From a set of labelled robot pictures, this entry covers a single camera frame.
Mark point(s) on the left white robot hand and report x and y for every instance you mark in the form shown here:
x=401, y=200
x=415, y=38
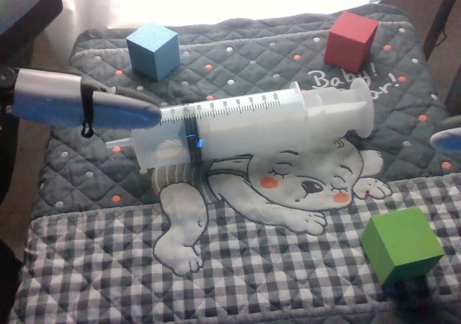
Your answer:
x=54, y=97

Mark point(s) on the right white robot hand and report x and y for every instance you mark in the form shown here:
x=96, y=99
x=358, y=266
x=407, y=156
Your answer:
x=448, y=140

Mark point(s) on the large clear plastic syringe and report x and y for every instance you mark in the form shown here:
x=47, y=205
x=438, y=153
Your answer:
x=248, y=122

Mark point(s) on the blue foam cube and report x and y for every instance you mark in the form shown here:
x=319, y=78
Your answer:
x=151, y=48

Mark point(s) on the green foam cube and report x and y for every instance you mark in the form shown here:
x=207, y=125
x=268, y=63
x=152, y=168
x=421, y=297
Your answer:
x=399, y=245

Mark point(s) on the dark slanted pole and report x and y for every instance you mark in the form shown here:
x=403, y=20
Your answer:
x=437, y=18

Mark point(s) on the red foam cube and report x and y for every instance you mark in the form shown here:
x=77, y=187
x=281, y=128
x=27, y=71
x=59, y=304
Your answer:
x=347, y=41

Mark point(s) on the grey quilt with printed bear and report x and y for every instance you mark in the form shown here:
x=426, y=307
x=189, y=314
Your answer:
x=252, y=266

